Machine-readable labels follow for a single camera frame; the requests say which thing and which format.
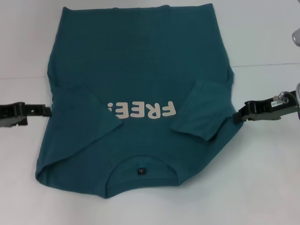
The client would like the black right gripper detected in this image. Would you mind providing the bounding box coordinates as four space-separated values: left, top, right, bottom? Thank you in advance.
232 95 299 124

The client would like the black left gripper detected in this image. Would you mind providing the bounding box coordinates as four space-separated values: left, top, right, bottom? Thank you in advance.
0 101 52 129

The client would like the teal t-shirt with FREE print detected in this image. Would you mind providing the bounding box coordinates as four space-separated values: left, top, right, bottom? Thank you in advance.
35 3 245 200

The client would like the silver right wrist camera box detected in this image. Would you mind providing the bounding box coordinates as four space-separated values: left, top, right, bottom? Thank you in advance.
291 22 300 47

